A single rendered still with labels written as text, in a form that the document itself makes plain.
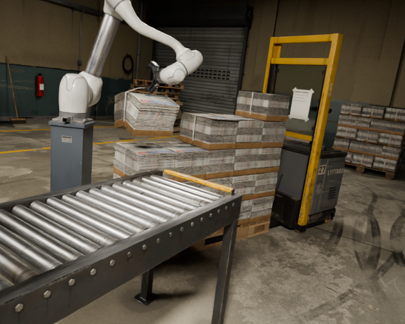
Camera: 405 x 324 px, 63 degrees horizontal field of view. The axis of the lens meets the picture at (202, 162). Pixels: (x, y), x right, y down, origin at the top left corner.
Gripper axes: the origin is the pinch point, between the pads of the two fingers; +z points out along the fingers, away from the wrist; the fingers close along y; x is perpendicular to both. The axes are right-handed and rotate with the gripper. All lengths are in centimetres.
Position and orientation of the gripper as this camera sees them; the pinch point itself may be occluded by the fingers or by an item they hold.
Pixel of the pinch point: (146, 77)
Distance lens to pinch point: 230.3
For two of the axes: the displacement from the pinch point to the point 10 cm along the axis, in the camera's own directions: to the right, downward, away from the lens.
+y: -0.8, 9.9, 1.5
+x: 8.0, -0.3, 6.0
